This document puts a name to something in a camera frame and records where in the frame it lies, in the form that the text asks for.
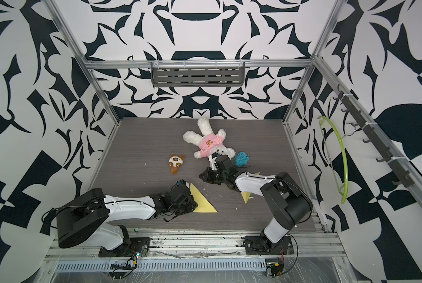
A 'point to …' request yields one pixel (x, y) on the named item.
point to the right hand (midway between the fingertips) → (199, 173)
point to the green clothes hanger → (339, 188)
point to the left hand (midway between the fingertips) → (200, 202)
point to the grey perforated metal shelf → (197, 73)
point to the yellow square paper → (246, 195)
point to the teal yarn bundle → (241, 159)
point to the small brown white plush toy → (175, 161)
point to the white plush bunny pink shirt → (208, 142)
